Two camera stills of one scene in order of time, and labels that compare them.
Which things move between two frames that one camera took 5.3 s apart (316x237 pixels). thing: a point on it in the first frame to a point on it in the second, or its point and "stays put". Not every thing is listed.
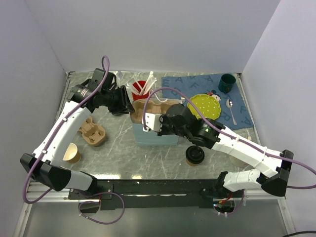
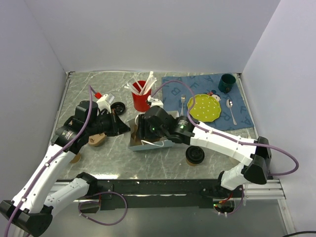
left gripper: x=125 y=105 to x=118 y=126
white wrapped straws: x=148 y=86 stays put
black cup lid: x=195 y=154 stays put
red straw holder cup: x=138 y=97 stays put
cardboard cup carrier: x=153 y=106 to x=134 y=135
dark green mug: x=226 y=83 stays put
